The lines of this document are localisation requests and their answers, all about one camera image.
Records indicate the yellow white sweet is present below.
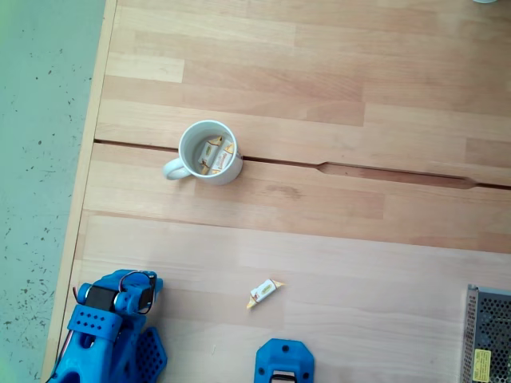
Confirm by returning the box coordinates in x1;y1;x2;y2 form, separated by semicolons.
198;135;224;176
209;139;236;176
245;278;285;311

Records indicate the white printed mug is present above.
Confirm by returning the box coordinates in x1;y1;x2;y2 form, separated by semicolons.
162;120;244;187

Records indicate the pale wooden board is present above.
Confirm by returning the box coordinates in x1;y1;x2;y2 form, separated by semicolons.
65;215;511;383

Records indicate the metal mesh power supply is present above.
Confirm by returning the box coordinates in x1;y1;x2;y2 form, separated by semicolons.
461;283;511;383

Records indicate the blue printed post base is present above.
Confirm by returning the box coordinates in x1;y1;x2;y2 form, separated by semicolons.
255;338;315;383

